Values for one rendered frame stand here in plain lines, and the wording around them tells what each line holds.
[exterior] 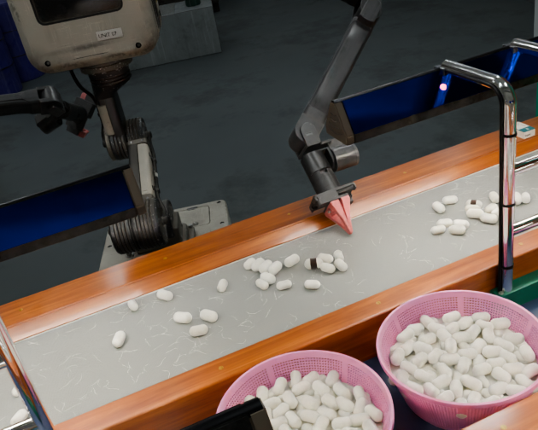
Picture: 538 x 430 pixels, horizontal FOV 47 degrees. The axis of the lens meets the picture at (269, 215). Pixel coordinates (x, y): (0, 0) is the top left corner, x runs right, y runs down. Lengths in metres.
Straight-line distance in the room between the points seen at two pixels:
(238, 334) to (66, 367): 0.32
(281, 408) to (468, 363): 0.30
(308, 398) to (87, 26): 1.02
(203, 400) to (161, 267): 0.40
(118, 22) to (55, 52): 0.17
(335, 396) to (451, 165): 0.75
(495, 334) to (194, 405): 0.51
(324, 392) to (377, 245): 0.42
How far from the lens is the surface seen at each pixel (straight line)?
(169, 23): 6.14
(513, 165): 1.11
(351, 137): 1.06
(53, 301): 1.39
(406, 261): 1.28
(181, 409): 1.06
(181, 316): 1.21
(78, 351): 1.26
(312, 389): 1.04
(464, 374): 1.03
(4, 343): 0.90
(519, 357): 1.09
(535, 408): 0.97
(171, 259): 1.38
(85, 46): 1.62
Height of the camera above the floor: 1.47
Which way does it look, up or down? 29 degrees down
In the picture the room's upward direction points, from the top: 11 degrees counter-clockwise
